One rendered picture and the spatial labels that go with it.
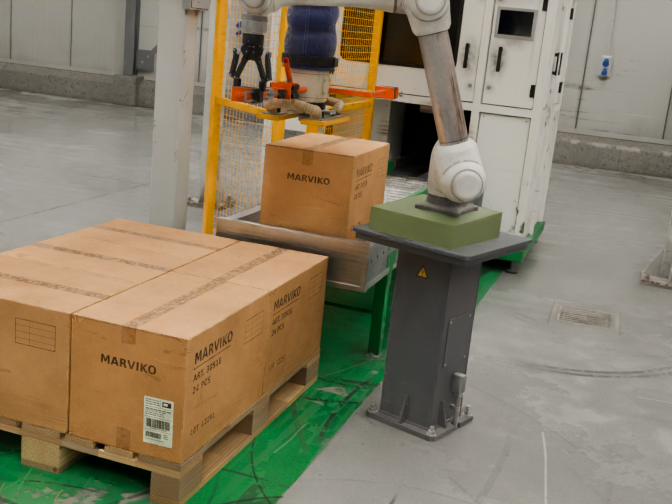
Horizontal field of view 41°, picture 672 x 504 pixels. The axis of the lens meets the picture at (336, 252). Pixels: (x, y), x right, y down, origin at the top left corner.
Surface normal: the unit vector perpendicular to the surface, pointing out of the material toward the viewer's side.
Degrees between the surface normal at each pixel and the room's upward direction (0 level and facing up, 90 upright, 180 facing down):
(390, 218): 90
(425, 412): 90
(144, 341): 90
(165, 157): 90
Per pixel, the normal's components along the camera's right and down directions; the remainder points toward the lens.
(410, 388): -0.61, 0.13
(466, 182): 0.08, 0.38
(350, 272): -0.33, 0.20
